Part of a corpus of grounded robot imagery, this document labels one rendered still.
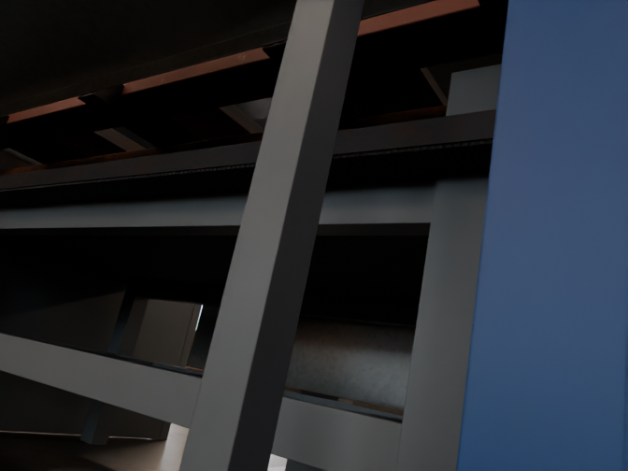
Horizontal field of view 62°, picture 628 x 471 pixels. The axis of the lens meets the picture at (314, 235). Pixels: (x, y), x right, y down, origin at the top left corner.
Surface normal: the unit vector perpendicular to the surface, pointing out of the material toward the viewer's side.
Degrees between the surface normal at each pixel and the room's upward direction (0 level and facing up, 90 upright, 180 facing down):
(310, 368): 90
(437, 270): 90
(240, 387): 90
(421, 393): 90
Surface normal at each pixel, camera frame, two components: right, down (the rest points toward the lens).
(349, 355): -0.54, -0.34
